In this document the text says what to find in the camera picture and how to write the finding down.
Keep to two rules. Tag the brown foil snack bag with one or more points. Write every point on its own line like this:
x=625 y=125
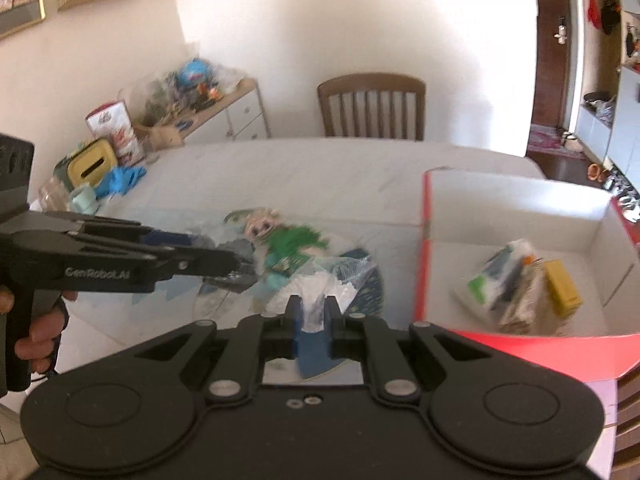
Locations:
x=520 y=315

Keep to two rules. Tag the red white paper bag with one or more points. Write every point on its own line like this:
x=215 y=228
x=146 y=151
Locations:
x=111 y=120

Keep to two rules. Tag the wooden chair far side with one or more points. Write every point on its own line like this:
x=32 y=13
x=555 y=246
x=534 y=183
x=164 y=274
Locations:
x=373 y=106

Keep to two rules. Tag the red patterned rug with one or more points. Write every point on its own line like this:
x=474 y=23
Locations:
x=555 y=142

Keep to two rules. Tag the green doll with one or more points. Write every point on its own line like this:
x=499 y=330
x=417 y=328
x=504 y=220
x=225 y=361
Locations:
x=275 y=245

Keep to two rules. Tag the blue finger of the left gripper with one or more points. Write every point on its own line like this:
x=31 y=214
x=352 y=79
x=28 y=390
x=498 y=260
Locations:
x=220 y=268
x=165 y=238

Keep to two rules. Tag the brown wooden door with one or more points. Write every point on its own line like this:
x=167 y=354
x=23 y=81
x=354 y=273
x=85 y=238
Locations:
x=560 y=63

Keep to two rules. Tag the white wall cabinet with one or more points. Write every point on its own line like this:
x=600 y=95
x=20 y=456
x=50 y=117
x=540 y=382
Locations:
x=607 y=40

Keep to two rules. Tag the person's left hand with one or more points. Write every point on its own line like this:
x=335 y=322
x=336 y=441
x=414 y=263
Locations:
x=39 y=347

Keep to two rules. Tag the yellow small box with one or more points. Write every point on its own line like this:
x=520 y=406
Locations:
x=563 y=293

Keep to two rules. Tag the white green packet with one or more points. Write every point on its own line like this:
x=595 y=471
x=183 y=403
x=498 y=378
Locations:
x=487 y=292

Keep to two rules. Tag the yellow tissue box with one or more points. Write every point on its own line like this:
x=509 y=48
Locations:
x=88 y=165

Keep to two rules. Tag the red white cardboard box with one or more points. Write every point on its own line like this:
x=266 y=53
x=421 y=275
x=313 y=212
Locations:
x=468 y=216

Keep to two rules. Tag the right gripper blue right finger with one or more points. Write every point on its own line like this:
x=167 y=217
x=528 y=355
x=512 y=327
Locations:
x=334 y=327

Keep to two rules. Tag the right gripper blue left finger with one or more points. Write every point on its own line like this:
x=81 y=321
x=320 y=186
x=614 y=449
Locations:
x=292 y=324

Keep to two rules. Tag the blue cloth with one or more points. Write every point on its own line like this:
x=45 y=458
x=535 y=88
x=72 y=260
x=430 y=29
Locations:
x=119 y=181

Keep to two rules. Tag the blue globe toy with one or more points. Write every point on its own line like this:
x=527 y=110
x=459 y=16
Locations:
x=193 y=73

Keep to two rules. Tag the white drawer sideboard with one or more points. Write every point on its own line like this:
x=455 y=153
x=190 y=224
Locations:
x=238 y=116

